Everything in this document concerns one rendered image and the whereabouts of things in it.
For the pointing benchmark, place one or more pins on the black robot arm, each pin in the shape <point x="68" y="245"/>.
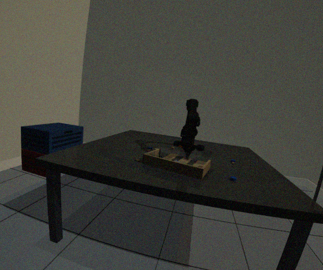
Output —
<point x="192" y="121"/>

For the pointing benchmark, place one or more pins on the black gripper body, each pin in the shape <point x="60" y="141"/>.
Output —
<point x="198" y="147"/>

